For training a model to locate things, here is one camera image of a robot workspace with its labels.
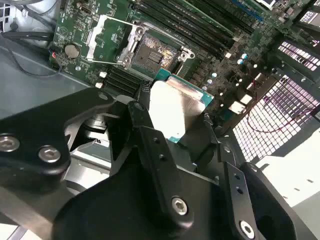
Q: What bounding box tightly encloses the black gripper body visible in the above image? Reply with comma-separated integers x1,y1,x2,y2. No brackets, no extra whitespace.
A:
52,166,235,240

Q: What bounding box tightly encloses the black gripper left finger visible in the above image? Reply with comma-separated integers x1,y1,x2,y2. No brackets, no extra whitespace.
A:
0,86,196,231

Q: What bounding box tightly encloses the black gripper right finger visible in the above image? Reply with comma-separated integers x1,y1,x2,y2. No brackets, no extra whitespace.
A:
179,112,305,240

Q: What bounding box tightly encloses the silver CPU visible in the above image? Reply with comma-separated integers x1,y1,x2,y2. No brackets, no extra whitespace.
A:
148,67,215,145

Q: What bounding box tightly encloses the metal socket cover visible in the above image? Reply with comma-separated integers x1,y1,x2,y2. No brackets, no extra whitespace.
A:
85,13,142,65

